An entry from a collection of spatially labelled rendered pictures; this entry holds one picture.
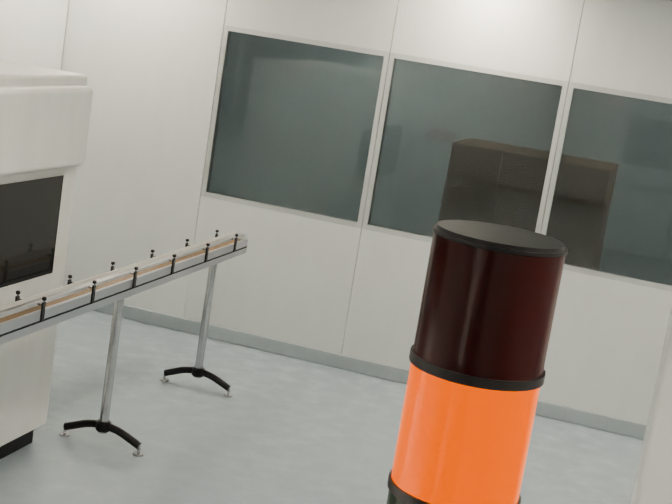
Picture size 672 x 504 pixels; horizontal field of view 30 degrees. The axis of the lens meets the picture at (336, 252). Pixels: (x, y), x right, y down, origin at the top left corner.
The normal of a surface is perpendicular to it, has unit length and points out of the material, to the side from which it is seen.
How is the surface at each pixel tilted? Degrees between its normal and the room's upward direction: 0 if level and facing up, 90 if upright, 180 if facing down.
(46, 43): 90
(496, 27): 90
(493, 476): 90
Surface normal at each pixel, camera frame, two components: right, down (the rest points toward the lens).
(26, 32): 0.95, 0.20
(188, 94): -0.29, 0.13
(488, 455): 0.25, 0.22
